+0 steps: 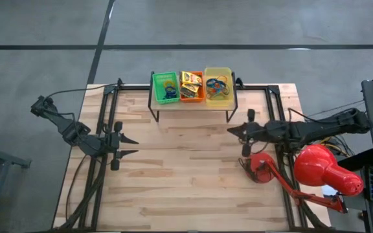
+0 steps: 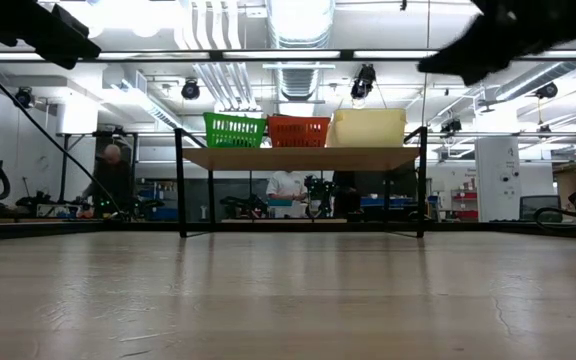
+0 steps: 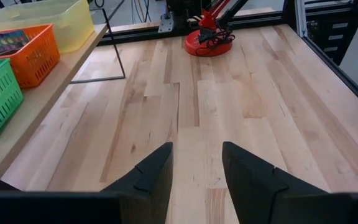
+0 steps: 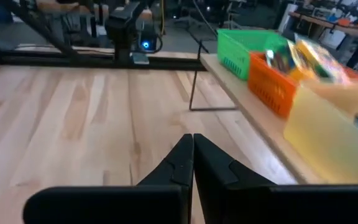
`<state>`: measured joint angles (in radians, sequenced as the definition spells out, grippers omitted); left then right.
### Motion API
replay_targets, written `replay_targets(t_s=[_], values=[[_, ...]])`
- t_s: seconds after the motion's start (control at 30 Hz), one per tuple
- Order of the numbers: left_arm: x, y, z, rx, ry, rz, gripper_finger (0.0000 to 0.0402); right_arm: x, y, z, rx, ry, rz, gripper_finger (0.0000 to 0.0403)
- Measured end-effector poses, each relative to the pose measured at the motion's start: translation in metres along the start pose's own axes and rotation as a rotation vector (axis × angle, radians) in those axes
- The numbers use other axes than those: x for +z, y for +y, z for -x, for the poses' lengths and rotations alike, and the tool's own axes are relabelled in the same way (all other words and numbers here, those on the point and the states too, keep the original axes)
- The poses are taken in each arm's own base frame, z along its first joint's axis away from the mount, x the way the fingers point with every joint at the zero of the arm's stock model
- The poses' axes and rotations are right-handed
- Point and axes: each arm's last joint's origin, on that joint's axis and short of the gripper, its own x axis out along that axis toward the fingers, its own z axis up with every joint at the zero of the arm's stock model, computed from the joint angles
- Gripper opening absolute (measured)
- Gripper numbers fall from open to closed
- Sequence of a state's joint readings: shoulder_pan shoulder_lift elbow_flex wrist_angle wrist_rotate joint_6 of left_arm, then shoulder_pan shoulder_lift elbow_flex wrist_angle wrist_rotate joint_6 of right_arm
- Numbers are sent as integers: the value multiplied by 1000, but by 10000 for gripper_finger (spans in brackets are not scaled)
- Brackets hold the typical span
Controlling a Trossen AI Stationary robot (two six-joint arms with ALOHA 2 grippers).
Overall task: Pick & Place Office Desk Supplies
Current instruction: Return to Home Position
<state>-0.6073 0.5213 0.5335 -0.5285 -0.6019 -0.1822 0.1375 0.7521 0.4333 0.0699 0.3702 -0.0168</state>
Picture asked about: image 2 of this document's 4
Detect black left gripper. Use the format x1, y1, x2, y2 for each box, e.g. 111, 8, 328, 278
17, 0, 103, 70

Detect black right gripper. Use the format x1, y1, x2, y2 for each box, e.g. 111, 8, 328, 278
416, 0, 576, 87

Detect yellow plastic basket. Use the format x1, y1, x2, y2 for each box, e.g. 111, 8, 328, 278
325, 108, 408, 149

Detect orange plastic basket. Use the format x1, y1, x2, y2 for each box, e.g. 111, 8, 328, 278
266, 115, 332, 149

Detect green plastic basket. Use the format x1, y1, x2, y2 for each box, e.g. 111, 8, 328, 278
202, 111, 268, 149

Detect black ceiling spotlight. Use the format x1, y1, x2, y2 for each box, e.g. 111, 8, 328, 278
14, 85, 35, 109
350, 63, 377, 100
180, 77, 201, 101
535, 81, 559, 100

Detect white pillar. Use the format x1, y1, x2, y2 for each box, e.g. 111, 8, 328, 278
475, 135, 523, 222

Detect red storage shelf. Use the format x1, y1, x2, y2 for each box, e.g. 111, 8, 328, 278
450, 188, 479, 221

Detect dark background monitor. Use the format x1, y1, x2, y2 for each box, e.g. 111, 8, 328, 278
520, 194, 562, 222

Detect wooden shelf riser black legs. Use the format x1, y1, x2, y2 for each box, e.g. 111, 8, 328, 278
172, 124, 430, 239

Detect black metal table frame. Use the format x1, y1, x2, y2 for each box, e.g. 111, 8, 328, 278
0, 48, 576, 242

